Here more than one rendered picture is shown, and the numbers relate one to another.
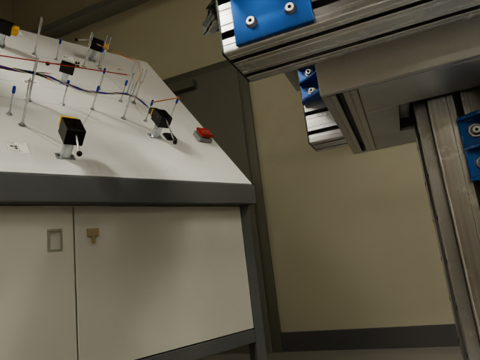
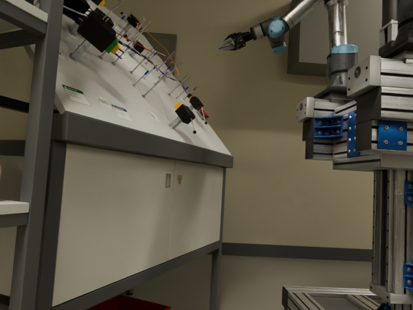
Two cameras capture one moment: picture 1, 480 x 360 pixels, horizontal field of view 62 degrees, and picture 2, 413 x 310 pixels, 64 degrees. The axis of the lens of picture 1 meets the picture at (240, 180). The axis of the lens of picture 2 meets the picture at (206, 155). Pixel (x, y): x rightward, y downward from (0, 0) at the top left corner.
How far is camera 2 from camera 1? 90 cm
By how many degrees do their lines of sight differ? 25
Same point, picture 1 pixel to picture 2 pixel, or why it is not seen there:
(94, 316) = (175, 227)
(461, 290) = (391, 242)
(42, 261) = (163, 192)
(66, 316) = (167, 227)
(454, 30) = not seen: outside the picture
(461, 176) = (402, 202)
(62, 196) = (179, 155)
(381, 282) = (235, 215)
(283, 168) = not seen: hidden behind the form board
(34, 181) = (173, 144)
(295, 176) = not seen: hidden behind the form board
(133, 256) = (189, 194)
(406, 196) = (261, 166)
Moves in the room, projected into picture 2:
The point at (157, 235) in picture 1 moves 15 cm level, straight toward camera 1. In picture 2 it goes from (198, 182) to (218, 183)
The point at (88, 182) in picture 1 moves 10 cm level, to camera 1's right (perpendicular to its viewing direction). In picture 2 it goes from (187, 147) to (210, 150)
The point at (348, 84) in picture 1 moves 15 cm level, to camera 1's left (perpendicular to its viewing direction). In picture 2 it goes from (392, 165) to (359, 162)
